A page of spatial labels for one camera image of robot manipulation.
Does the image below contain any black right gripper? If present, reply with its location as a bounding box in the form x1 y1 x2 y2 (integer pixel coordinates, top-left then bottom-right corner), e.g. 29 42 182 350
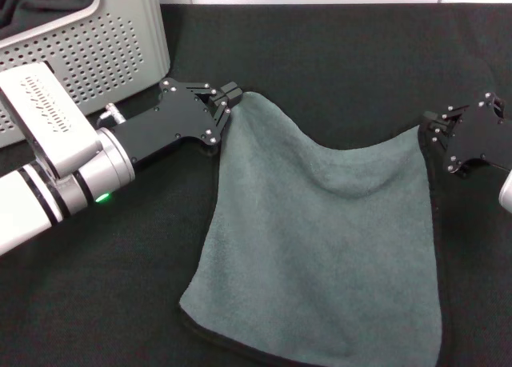
422 90 512 181

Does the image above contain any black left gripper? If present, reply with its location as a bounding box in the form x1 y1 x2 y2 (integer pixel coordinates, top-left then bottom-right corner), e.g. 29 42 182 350
108 78 245 167

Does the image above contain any grey-green microfibre towel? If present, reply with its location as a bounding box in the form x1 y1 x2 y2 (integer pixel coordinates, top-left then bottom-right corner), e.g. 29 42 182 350
178 90 445 367

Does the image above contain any black tablecloth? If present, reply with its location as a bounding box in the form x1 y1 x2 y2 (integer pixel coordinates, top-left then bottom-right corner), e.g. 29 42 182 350
0 2 512 367

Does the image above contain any grey perforated storage box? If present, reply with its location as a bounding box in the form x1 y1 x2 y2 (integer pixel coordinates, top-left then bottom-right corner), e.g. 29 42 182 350
0 0 173 148

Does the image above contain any dark crumpled cloth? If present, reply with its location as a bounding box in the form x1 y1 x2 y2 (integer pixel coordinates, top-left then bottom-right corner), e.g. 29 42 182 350
0 0 99 36

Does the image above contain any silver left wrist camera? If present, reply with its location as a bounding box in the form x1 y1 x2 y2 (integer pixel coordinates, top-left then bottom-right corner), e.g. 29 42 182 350
0 62 106 180

